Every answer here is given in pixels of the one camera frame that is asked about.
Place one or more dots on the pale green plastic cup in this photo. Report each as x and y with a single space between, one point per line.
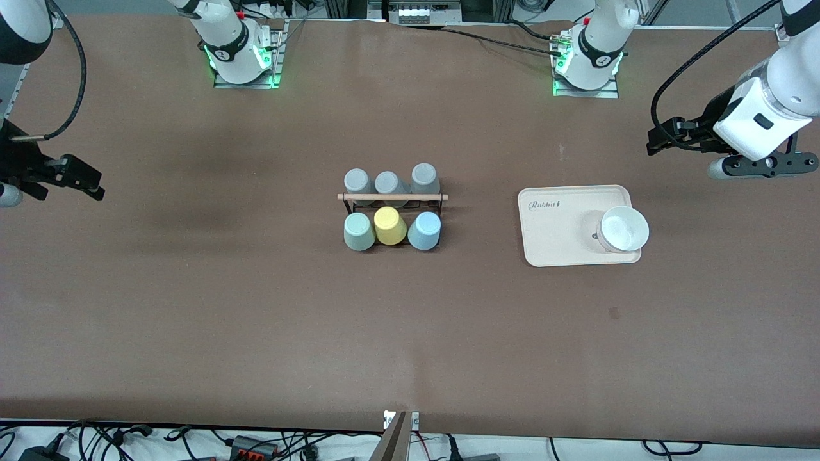
359 232

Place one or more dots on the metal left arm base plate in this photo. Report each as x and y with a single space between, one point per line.
608 93

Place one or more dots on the aluminium rail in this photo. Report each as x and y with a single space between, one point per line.
18 86
785 38

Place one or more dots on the aluminium frame stand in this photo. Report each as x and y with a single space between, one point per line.
349 8

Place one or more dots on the white bowl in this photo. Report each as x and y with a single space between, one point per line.
623 228

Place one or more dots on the black power adapter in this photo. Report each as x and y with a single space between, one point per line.
41 454

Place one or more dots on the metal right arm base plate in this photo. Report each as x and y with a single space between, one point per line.
277 64

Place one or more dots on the grey plastic cup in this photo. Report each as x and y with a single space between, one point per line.
389 184
357 180
425 178

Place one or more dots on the white bracket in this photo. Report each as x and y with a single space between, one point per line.
414 421

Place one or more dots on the wooden stand post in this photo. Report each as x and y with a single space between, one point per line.
392 442

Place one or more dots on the beige plastic tray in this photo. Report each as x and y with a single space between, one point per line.
564 211

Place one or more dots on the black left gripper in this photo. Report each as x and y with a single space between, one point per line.
705 126

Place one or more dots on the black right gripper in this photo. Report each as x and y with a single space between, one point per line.
18 160

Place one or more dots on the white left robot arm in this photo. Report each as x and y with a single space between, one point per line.
599 38

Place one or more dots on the light blue plastic cup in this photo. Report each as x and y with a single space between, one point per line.
425 230

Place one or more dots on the yellow plastic cup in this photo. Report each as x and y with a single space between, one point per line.
389 225

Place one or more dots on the black box with orange connectors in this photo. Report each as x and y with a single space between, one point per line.
253 446

